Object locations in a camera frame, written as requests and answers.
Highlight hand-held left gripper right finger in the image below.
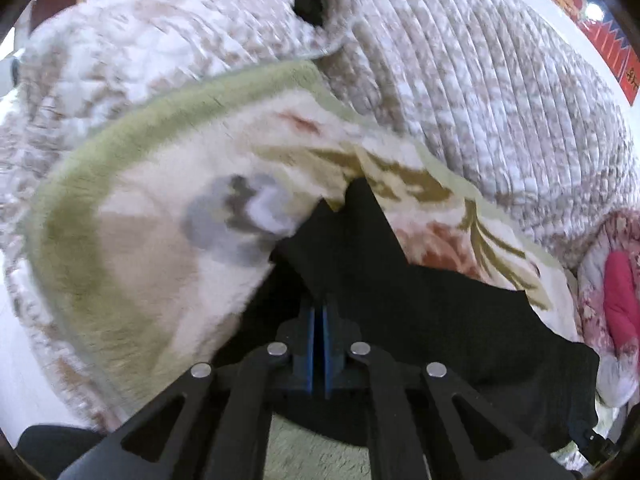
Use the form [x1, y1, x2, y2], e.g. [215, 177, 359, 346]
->
[321, 302, 576, 480]

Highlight floral fleece blanket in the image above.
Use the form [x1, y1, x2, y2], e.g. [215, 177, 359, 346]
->
[20, 60, 586, 480]

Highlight dark cloth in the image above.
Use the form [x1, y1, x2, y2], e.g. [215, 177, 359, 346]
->
[17, 425, 106, 480]

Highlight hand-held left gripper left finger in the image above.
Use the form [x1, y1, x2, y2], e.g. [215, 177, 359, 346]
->
[57, 300, 316, 480]

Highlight black pants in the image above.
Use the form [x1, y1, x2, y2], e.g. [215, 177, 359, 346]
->
[215, 177, 601, 453]

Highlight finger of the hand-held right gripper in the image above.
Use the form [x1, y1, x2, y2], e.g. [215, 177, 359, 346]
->
[582, 425, 618, 468]

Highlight beige quilted bedspread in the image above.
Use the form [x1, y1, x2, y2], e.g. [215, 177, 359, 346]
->
[0, 0, 640, 436]

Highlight red wall poster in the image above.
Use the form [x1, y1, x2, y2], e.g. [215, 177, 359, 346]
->
[500, 0, 640, 106]

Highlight pink floral quilt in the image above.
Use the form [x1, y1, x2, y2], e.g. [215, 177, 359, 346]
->
[575, 210, 640, 411]

